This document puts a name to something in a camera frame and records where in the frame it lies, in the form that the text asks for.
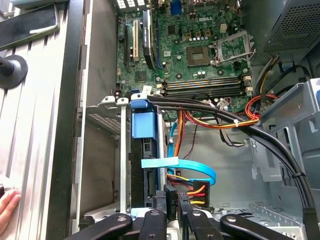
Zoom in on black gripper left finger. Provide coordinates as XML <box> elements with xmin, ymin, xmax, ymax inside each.
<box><xmin>66</xmin><ymin>189</ymin><xmax>168</xmax><ymax>240</ymax></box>

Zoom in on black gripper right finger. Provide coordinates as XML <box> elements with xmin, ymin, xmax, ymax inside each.
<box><xmin>177</xmin><ymin>193</ymin><xmax>295</xmax><ymax>240</ymax></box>

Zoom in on black power connector wire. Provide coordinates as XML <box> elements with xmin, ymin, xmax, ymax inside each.
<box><xmin>163</xmin><ymin>172</ymin><xmax>212</xmax><ymax>222</ymax></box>

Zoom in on hard disk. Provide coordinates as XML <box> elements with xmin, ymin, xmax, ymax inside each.
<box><xmin>129</xmin><ymin>98</ymin><xmax>167</xmax><ymax>216</ymax></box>

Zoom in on metal disk bay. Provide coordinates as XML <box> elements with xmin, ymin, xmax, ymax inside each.
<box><xmin>83</xmin><ymin>96</ymin><xmax>168</xmax><ymax>218</ymax></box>

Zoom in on person hand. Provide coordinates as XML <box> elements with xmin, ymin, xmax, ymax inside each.
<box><xmin>0</xmin><ymin>188</ymin><xmax>22</xmax><ymax>228</ymax></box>

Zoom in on black RAM slot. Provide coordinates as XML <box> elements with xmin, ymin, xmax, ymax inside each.
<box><xmin>159</xmin><ymin>76</ymin><xmax>252</xmax><ymax>89</ymax></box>
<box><xmin>162</xmin><ymin>84</ymin><xmax>252</xmax><ymax>96</ymax></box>
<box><xmin>163</xmin><ymin>89</ymin><xmax>252</xmax><ymax>100</ymax></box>
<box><xmin>161</xmin><ymin>80</ymin><xmax>252</xmax><ymax>92</ymax></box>

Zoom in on black chipset chip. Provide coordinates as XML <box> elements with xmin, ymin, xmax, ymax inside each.
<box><xmin>135</xmin><ymin>70</ymin><xmax>148</xmax><ymax>83</ymax></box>

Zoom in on green motherboard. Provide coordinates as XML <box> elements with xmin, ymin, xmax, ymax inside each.
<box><xmin>116</xmin><ymin>0</ymin><xmax>253</xmax><ymax>113</ymax></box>

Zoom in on grey metal drive cage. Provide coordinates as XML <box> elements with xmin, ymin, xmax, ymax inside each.
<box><xmin>259</xmin><ymin>78</ymin><xmax>320</xmax><ymax>191</ymax></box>

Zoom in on black open PC case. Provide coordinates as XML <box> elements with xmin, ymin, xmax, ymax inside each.
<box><xmin>46</xmin><ymin>0</ymin><xmax>320</xmax><ymax>240</ymax></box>

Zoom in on CPU socket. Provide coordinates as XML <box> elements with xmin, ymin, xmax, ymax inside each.
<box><xmin>186</xmin><ymin>46</ymin><xmax>210</xmax><ymax>67</ymax></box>

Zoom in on black expansion slot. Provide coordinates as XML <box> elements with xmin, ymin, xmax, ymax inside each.
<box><xmin>123</xmin><ymin>24</ymin><xmax>131</xmax><ymax>68</ymax></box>

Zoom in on white expansion slot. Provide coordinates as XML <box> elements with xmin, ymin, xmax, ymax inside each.
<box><xmin>132</xmin><ymin>19</ymin><xmax>140</xmax><ymax>62</ymax></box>

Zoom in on metal socket cover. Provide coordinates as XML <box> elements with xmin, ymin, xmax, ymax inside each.
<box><xmin>209</xmin><ymin>31</ymin><xmax>256</xmax><ymax>68</ymax></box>

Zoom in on black graphics card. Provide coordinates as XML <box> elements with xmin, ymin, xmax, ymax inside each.
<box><xmin>141</xmin><ymin>9</ymin><xmax>161</xmax><ymax>71</ymax></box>

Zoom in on black round stand foot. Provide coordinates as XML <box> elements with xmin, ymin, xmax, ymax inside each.
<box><xmin>0</xmin><ymin>54</ymin><xmax>29</xmax><ymax>90</ymax></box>

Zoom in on grey power supply unit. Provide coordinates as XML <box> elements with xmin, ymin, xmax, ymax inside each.
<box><xmin>241</xmin><ymin>0</ymin><xmax>320</xmax><ymax>67</ymax></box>

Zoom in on blue motherboard connector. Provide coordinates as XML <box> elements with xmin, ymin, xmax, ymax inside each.
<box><xmin>170</xmin><ymin>0</ymin><xmax>181</xmax><ymax>16</ymax></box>

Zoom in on black smartphone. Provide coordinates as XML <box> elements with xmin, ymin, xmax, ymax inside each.
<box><xmin>0</xmin><ymin>2</ymin><xmax>60</xmax><ymax>50</ymax></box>

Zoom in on blue data wire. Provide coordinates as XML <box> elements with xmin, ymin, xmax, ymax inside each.
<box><xmin>140</xmin><ymin>119</ymin><xmax>217</xmax><ymax>187</ymax></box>

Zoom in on black cable bundle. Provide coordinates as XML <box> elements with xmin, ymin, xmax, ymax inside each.
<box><xmin>147</xmin><ymin>94</ymin><xmax>320</xmax><ymax>240</ymax></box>

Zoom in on orange wire bundle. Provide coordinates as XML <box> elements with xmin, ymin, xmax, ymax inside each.
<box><xmin>173</xmin><ymin>93</ymin><xmax>280</xmax><ymax>161</ymax></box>

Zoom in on yellow black power wires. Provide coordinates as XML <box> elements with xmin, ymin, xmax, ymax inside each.
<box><xmin>252</xmin><ymin>54</ymin><xmax>281</xmax><ymax>97</ymax></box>

